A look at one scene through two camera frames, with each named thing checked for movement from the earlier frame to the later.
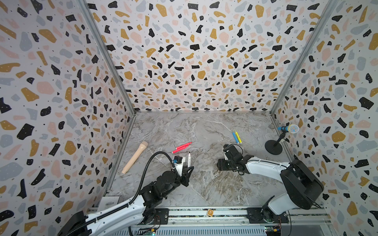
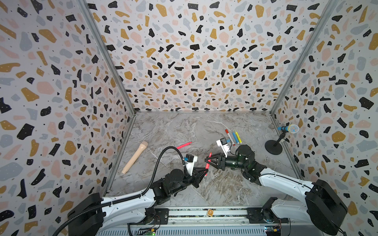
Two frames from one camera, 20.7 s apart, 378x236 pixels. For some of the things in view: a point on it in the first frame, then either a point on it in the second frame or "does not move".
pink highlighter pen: x=183 y=145 does not move
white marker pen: x=189 y=160 → x=227 y=132
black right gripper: x=220 y=164 does not move
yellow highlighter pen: x=238 y=137 does not move
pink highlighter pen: x=180 y=149 → x=207 y=164
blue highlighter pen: x=235 y=137 does not move
